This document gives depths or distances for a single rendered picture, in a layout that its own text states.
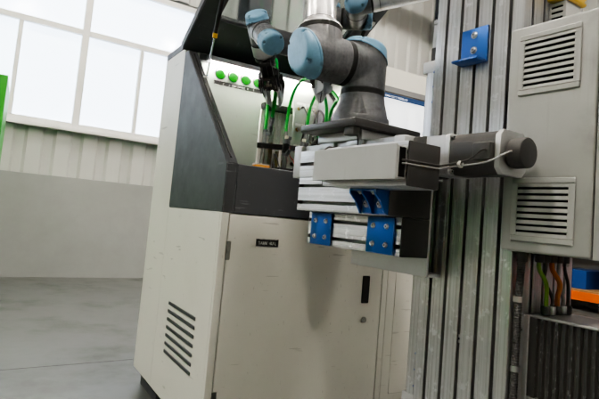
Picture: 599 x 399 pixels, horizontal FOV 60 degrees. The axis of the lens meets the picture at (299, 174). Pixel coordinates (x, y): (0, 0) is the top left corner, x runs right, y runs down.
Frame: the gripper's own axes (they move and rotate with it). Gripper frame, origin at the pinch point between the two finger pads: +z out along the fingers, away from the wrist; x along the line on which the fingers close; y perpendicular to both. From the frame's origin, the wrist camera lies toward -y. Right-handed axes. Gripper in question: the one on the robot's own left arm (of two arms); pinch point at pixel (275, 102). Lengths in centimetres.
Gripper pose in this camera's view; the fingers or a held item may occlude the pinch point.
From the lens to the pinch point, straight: 192.9
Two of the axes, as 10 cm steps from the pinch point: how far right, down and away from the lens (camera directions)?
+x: 9.9, -1.4, -0.7
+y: 0.4, 6.2, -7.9
